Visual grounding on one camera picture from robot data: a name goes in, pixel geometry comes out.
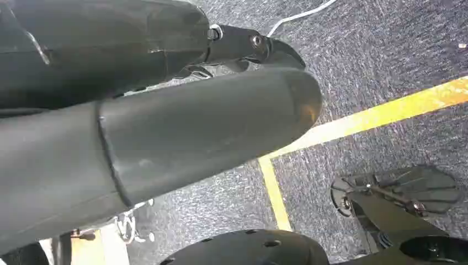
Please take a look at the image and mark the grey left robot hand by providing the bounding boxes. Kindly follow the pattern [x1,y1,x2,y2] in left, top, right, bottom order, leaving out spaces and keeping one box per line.
[0,0,323,256]

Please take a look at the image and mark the black robot leg cover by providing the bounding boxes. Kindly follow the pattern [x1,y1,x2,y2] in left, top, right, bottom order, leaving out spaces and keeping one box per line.
[159,229,330,265]

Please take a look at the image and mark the yellow floor tape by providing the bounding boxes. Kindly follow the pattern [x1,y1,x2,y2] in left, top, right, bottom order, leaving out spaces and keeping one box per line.
[257,76,468,232]

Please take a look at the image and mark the black robot foot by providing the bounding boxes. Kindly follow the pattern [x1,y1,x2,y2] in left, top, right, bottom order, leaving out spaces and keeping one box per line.
[330,165,464,254]

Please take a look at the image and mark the white cable loop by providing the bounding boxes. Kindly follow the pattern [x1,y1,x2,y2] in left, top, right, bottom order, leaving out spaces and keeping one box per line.
[114,199,157,245]

